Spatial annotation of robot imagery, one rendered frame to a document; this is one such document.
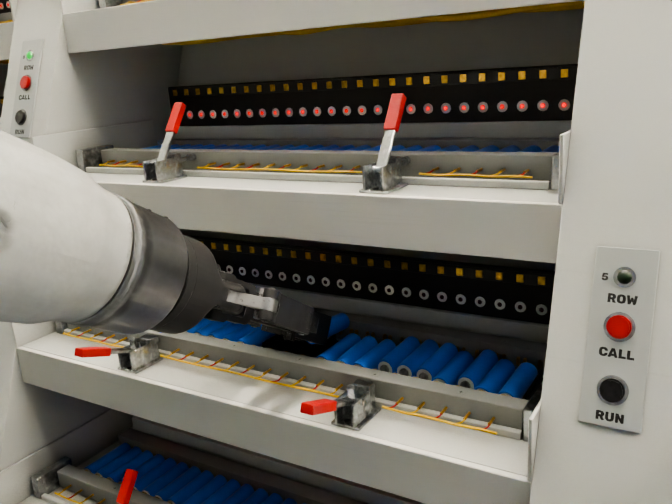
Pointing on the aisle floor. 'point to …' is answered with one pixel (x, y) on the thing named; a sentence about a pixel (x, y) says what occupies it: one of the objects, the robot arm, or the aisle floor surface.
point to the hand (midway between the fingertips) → (297, 323)
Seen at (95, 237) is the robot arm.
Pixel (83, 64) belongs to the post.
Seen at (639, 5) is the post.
